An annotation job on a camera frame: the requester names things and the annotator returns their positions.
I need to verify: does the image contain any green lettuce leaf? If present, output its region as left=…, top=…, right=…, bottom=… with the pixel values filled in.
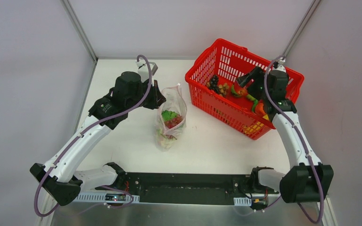
left=157, top=110, right=180, bottom=149

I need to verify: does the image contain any orange fruit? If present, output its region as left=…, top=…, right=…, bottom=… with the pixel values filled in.
left=254, top=102, right=267, bottom=117

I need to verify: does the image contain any clear zip top bag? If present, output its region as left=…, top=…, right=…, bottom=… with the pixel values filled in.
left=155, top=83, right=187, bottom=151

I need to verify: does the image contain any red grape bunch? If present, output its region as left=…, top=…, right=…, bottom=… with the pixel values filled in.
left=165, top=115, right=183, bottom=129

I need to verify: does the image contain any red apple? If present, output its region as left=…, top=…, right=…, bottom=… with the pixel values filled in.
left=235, top=88, right=248, bottom=97

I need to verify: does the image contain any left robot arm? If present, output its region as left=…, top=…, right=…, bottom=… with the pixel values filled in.
left=30, top=71, right=165, bottom=206

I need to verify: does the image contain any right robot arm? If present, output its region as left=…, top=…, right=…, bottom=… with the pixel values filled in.
left=235, top=65, right=334, bottom=203

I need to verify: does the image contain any dark grape bunch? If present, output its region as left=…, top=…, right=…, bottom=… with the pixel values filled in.
left=207, top=75, right=220, bottom=94

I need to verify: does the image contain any red plastic basket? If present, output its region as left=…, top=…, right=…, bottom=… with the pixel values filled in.
left=185, top=39, right=304, bottom=140

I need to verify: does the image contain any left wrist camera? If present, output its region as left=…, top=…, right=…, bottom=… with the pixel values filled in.
left=136, top=60, right=158, bottom=82

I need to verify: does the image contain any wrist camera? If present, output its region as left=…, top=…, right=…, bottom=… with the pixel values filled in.
left=136, top=60, right=158, bottom=82
left=272, top=56, right=287, bottom=73

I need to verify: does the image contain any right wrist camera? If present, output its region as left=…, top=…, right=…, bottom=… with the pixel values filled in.
left=272, top=56, right=287, bottom=73

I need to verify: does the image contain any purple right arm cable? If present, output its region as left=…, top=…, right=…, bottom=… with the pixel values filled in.
left=263, top=55, right=325, bottom=225

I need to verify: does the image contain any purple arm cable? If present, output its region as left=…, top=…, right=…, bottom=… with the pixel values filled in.
left=33, top=54, right=153, bottom=218
left=263, top=55, right=325, bottom=225

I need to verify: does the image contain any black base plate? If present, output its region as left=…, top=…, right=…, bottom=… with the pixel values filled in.
left=110, top=172, right=276, bottom=205

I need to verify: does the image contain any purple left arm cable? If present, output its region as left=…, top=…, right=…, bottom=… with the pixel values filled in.
left=33, top=54, right=153, bottom=218

